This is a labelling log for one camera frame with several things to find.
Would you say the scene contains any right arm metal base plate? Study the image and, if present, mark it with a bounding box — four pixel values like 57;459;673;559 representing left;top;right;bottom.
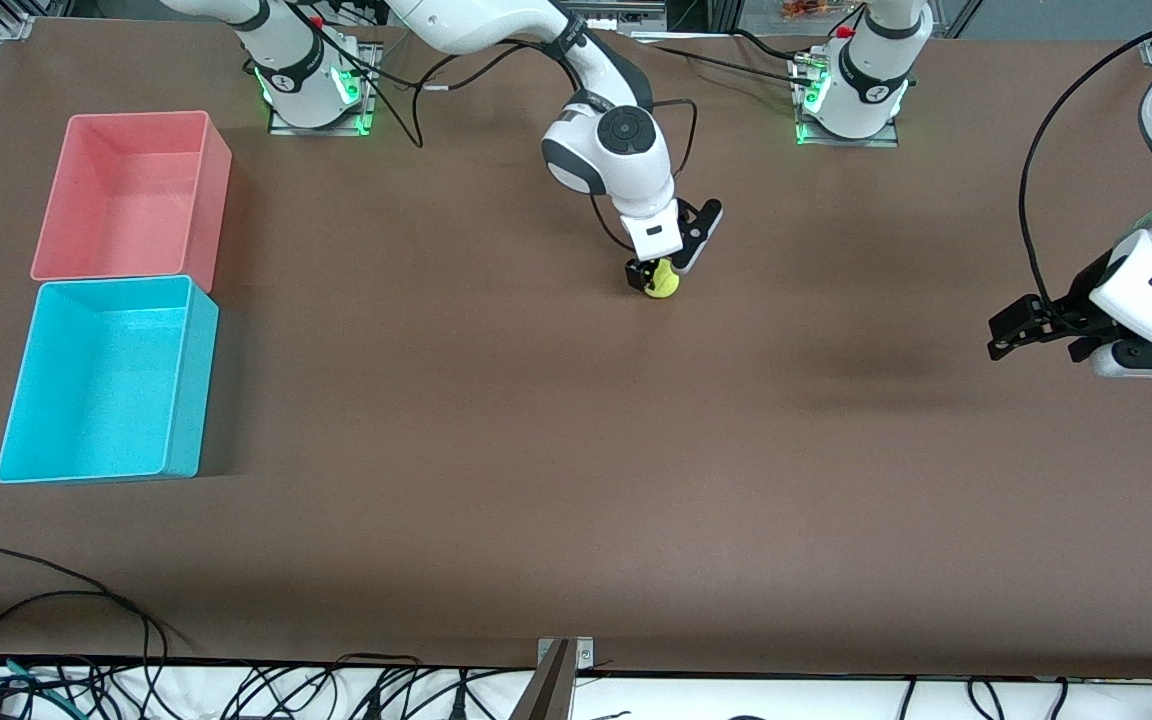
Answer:
268;42;382;137

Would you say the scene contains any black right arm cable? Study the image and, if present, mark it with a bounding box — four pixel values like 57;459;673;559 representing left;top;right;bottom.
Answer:
306;15;699;253

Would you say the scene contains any dark metal pole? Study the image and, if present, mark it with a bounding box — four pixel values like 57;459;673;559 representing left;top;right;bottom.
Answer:
509;640;577;720

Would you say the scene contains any grey power strip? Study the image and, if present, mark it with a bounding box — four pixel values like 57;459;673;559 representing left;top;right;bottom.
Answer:
556;0;667;31

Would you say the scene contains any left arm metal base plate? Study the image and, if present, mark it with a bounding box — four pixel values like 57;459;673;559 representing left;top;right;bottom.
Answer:
788;50;902;149

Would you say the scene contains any pink plastic bin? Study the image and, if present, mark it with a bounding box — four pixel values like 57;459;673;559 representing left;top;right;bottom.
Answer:
30;110;234;293

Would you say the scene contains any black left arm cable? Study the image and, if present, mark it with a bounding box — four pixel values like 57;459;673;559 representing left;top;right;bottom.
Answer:
1019;15;1152;306

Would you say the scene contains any blue plastic bin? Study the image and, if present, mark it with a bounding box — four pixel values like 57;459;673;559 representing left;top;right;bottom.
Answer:
0;275;221;485

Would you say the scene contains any small metal table bracket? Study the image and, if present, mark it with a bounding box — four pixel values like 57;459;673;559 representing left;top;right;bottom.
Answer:
536;636;595;669

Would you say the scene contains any black cable to arm base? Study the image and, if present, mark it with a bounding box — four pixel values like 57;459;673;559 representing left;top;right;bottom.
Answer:
626;28;817;89

